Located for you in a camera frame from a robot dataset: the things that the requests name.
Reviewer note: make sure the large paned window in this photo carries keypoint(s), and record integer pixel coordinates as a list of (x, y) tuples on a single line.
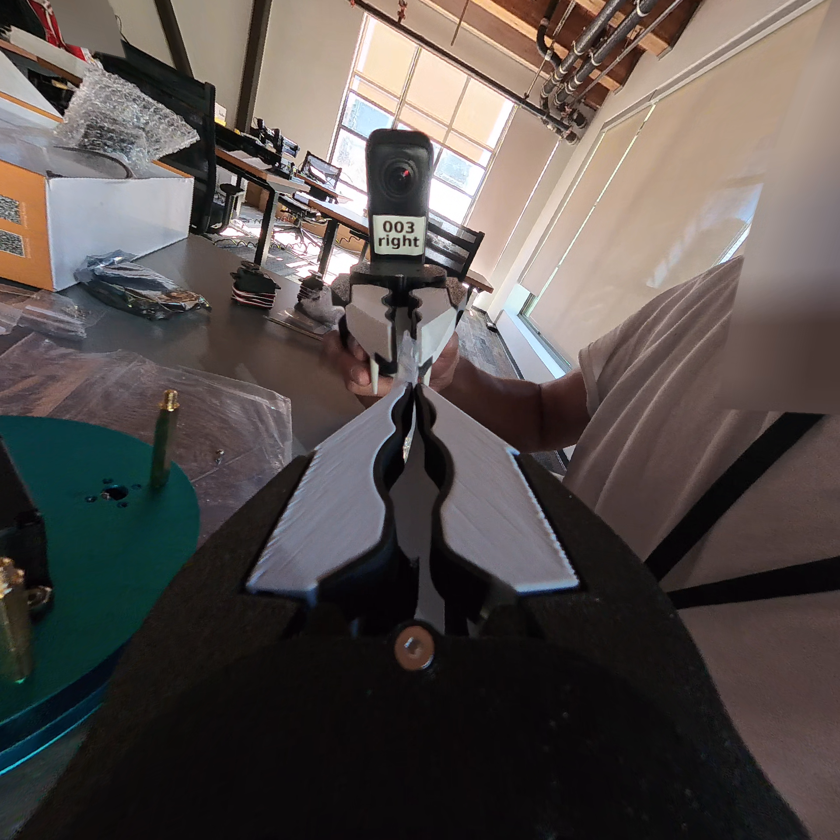
[(420, 98)]

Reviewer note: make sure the ceiling pipes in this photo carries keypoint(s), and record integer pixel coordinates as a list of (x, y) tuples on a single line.
[(590, 52)]

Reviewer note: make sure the window with roller blind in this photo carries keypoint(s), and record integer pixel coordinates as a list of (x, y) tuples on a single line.
[(656, 229)]

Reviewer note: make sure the bubble wrap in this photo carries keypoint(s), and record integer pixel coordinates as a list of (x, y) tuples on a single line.
[(124, 118)]

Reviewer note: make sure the small clear screw bag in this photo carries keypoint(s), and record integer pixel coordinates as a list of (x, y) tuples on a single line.
[(408, 358)]

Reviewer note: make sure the orange cardboard box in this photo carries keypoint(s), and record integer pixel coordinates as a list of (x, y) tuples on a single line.
[(111, 210)]

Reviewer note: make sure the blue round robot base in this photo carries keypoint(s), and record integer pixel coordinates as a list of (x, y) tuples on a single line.
[(98, 525)]

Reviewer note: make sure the pile of labelled screw bags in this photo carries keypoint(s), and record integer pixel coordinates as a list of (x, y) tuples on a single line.
[(46, 315)]

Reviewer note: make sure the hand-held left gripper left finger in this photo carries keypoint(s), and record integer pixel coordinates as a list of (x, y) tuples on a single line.
[(328, 512)]

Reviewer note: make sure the person's right forearm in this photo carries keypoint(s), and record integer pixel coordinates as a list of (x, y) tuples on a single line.
[(512, 407)]

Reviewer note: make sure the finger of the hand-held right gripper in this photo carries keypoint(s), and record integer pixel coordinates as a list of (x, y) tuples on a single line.
[(367, 328), (436, 334)]

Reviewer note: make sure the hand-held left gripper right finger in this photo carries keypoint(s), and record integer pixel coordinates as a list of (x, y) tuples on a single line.
[(505, 518)]

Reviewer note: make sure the large clear plastic bag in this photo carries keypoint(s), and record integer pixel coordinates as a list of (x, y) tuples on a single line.
[(197, 407)]

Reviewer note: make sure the person's right hand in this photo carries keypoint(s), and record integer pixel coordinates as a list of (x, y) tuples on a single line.
[(354, 377)]

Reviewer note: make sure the silver antistatic bag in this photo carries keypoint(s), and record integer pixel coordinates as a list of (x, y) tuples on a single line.
[(141, 292)]

